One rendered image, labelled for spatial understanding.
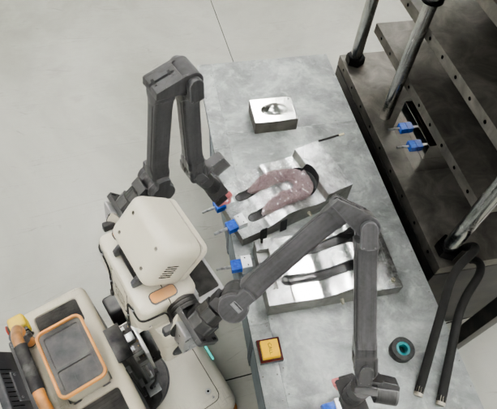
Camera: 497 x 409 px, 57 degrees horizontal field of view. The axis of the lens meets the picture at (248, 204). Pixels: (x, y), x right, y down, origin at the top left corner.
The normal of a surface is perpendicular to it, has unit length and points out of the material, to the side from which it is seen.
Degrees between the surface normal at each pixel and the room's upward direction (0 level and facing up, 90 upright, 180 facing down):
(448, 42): 0
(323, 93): 0
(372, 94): 0
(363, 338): 41
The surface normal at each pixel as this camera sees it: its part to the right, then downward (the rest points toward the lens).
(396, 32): 0.05, -0.56
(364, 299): -0.13, 0.24
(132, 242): -0.58, -0.05
